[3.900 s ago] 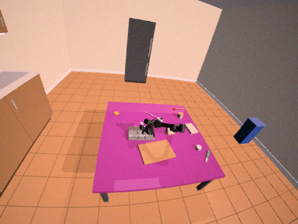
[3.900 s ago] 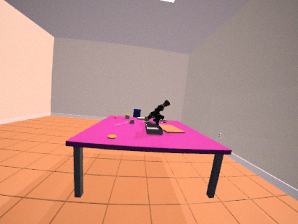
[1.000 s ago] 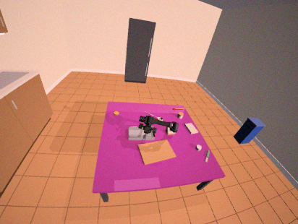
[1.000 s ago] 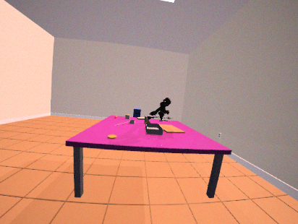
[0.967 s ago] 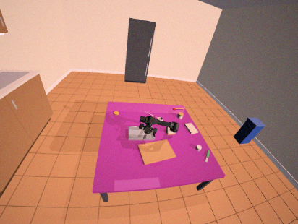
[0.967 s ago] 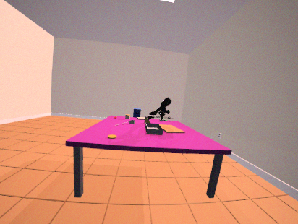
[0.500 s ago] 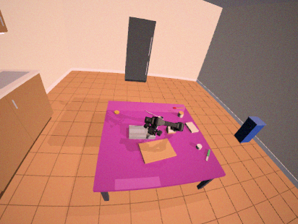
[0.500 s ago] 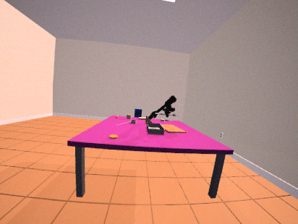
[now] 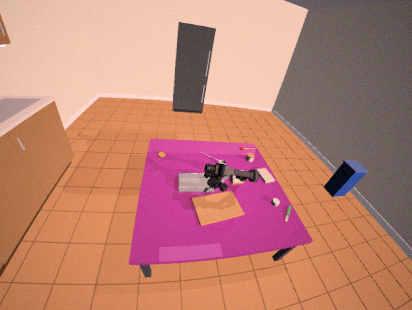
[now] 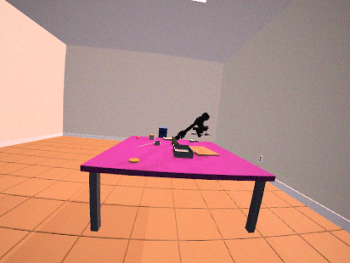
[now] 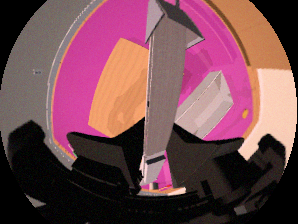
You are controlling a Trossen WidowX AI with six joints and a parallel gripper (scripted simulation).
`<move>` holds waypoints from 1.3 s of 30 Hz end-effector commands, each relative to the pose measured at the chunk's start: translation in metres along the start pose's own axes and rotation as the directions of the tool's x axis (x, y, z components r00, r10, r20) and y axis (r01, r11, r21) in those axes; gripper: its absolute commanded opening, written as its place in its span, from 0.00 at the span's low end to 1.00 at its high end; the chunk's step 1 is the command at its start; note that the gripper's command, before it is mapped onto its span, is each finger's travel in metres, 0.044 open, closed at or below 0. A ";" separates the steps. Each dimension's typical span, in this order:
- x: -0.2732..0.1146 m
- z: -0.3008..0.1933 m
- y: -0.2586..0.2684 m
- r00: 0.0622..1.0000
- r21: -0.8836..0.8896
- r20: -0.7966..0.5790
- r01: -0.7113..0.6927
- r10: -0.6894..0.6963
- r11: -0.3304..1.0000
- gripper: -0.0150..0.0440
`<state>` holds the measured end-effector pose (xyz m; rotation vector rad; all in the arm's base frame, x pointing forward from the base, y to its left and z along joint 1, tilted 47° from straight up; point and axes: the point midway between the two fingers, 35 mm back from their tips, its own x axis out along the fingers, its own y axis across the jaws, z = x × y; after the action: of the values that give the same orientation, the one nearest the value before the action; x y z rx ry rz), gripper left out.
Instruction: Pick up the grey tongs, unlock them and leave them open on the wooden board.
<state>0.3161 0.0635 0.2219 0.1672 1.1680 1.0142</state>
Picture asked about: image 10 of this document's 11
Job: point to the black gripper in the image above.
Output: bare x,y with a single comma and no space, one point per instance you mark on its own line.
198,130

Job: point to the light wooden board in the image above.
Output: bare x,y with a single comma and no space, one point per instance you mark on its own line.
202,151

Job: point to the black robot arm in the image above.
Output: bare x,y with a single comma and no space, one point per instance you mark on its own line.
202,118

